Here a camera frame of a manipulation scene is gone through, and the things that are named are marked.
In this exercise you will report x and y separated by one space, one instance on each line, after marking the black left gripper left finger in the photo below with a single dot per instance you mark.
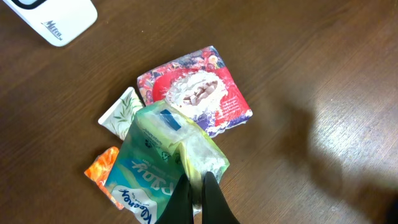
179 209

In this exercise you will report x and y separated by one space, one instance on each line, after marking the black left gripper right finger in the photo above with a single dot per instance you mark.
215 208

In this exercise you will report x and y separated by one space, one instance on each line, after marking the teal Kleenex tissue pack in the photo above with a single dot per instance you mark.
162 144

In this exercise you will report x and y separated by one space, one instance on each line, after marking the orange tissue pack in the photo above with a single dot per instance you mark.
99 171

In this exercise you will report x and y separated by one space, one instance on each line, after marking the white Pantene tube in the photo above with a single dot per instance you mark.
119 117

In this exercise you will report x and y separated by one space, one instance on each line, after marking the red purple tissue pack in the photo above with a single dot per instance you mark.
199 85

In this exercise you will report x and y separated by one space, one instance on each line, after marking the white barcode scanner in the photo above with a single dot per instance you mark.
58 21

